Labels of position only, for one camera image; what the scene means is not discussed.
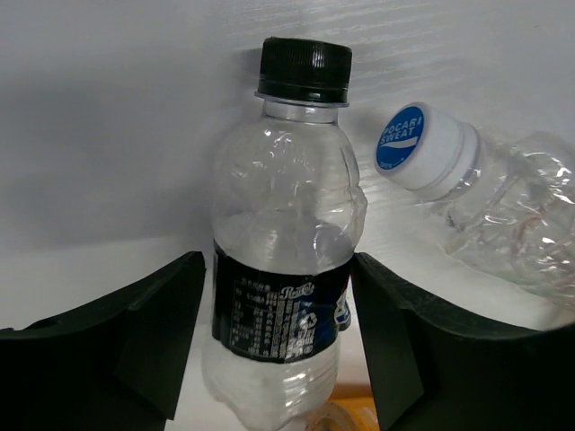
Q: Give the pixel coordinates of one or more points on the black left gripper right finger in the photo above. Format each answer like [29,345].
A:
[435,366]

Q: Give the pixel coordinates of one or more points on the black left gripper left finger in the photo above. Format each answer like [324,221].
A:
[116,363]

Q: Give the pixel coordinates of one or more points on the orange bottle blue label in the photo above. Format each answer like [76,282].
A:
[345,412]

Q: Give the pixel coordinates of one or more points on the clear Pocari bottle white cap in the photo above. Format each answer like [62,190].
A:
[503,207]

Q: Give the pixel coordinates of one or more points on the clear Pepsi bottle black cap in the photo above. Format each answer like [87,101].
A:
[288,214]

